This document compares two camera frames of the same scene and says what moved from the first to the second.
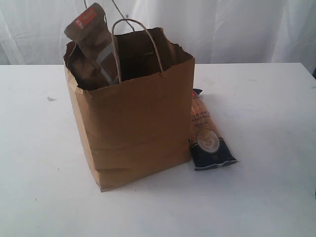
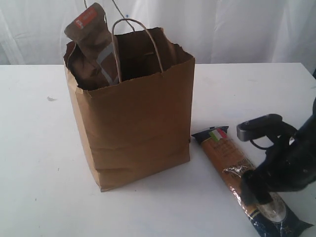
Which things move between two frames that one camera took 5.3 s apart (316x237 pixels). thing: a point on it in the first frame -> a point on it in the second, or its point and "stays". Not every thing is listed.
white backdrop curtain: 32,32 stays
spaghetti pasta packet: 208,148 -> 275,218
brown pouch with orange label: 94,59 stays
